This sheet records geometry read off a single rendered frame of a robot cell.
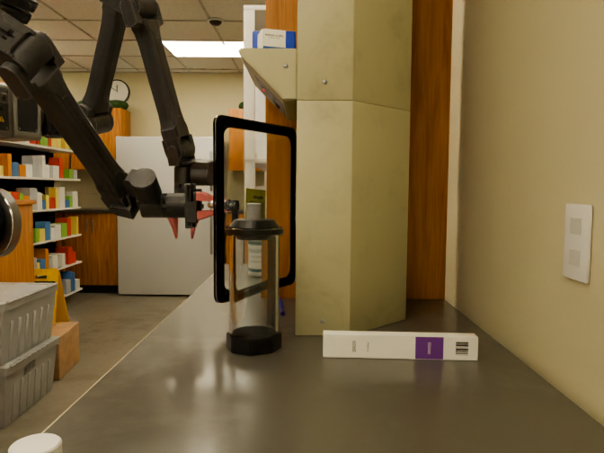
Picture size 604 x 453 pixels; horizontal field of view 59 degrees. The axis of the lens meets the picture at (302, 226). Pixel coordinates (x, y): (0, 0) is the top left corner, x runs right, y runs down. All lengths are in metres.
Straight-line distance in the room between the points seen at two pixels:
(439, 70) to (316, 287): 0.71
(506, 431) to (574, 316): 0.25
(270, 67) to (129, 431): 0.70
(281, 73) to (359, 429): 0.68
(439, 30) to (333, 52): 0.50
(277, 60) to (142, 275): 5.34
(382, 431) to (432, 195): 0.88
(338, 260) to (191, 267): 5.12
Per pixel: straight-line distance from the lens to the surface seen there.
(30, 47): 1.09
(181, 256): 6.15
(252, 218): 0.97
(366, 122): 1.10
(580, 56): 0.94
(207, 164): 1.48
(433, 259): 1.48
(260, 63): 1.09
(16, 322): 3.20
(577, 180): 0.91
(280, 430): 0.70
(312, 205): 1.06
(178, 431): 0.71
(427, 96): 1.48
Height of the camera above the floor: 1.24
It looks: 4 degrees down
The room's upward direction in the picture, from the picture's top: straight up
